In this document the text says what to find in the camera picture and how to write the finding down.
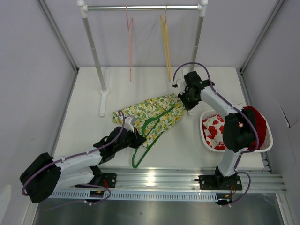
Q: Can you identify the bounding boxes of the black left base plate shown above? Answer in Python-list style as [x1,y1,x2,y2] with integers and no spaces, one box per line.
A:
[74,173,117,188]

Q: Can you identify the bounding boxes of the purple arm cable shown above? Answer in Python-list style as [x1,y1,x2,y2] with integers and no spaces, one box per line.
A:
[172,62,260,208]
[21,110,125,211]

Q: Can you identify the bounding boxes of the red poppy print cloth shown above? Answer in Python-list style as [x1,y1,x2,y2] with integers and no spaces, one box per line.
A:
[202,113,226,151]

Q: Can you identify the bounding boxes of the yellow hanger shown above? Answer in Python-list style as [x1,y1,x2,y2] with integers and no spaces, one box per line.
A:
[160,4,172,81]

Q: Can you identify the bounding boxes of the white laundry basket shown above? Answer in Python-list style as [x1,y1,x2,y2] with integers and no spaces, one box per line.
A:
[200,110,273,152]

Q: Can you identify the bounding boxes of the aluminium mounting rail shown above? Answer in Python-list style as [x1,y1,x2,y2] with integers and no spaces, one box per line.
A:
[31,166,287,193]

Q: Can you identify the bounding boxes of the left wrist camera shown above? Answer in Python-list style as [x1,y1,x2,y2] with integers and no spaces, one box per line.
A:
[122,115,135,133]

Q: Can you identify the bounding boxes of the green hanger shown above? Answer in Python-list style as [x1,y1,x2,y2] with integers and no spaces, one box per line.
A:
[131,106,185,169]

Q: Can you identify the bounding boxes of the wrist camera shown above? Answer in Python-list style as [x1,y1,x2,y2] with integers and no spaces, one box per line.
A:
[122,115,135,133]
[172,78,186,91]

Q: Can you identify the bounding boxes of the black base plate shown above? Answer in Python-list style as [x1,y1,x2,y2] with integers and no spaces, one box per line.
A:
[74,173,117,188]
[194,174,243,191]

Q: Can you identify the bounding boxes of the white slotted cable duct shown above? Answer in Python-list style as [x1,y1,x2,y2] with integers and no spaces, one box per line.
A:
[50,190,218,202]

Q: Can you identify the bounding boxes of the lemon print skirt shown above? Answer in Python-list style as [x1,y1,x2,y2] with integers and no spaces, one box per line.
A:
[122,94,186,150]

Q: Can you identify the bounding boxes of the pink hanger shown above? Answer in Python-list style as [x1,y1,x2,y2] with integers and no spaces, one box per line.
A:
[125,5,134,82]

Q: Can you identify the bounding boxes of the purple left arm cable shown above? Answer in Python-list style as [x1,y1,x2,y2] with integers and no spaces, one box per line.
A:
[21,110,125,211]

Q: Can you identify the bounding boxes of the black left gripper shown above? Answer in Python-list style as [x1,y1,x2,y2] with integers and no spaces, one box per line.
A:
[114,126,145,152]

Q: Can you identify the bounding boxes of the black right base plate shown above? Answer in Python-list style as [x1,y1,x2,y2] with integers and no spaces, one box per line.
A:
[194,174,243,191]

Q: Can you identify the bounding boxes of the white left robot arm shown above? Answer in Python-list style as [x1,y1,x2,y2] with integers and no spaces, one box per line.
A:
[20,127,146,203]

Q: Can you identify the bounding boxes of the white clothes rack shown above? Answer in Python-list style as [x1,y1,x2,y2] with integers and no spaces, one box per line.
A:
[77,0,208,117]

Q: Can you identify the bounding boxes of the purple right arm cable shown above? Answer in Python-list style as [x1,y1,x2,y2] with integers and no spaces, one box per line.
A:
[172,62,260,208]

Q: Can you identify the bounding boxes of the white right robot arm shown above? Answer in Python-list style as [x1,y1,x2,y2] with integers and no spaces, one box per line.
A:
[173,71,259,189]

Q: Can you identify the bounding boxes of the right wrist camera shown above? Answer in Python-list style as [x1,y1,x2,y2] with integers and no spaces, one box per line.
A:
[172,78,186,91]

